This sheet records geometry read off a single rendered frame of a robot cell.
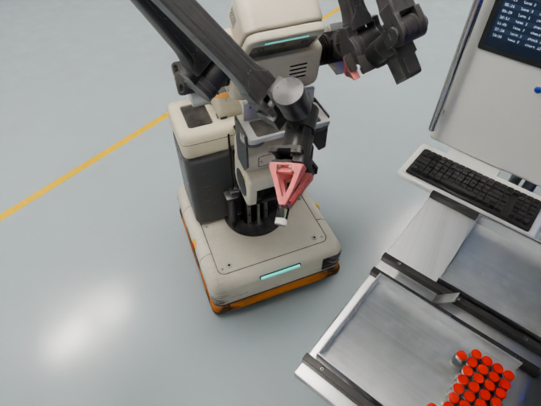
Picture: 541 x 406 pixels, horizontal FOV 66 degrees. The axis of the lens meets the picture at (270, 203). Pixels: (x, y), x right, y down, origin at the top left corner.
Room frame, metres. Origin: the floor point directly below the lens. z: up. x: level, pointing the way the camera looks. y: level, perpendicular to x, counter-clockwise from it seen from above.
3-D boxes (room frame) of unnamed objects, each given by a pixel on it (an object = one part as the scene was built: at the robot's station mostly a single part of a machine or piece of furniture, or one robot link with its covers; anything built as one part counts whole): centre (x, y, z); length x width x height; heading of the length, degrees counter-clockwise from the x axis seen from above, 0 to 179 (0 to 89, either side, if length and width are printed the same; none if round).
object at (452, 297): (0.52, -0.37, 0.91); 0.14 x 0.03 x 0.06; 51
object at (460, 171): (0.94, -0.65, 0.82); 0.40 x 0.14 x 0.02; 50
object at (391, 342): (0.34, -0.31, 0.90); 0.34 x 0.26 x 0.04; 50
